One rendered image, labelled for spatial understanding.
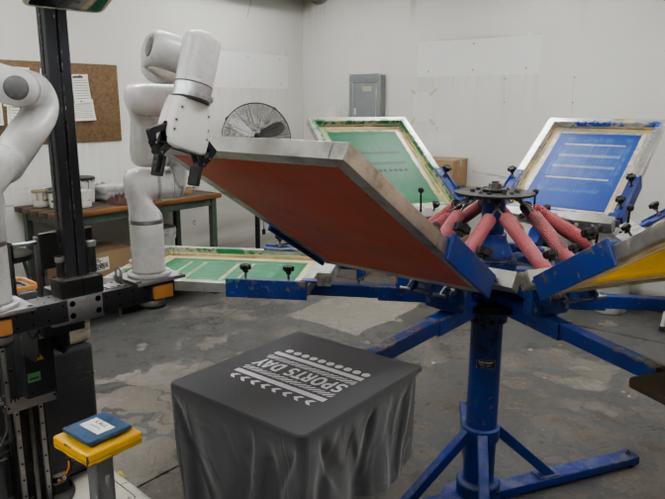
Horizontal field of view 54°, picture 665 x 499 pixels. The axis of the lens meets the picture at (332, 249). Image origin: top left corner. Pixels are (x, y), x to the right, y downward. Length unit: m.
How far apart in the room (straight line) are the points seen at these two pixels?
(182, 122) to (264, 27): 5.71
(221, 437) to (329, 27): 5.96
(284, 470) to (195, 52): 0.90
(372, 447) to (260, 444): 0.31
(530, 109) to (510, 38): 0.64
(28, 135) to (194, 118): 0.49
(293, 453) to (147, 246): 0.78
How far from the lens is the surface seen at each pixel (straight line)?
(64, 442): 1.50
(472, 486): 2.89
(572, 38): 5.93
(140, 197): 1.91
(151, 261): 1.95
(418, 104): 6.52
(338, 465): 1.59
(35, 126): 1.69
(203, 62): 1.33
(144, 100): 1.73
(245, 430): 1.54
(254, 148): 1.40
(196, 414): 1.66
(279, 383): 1.66
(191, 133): 1.32
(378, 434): 1.68
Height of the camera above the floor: 1.63
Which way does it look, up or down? 13 degrees down
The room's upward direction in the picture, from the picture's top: straight up
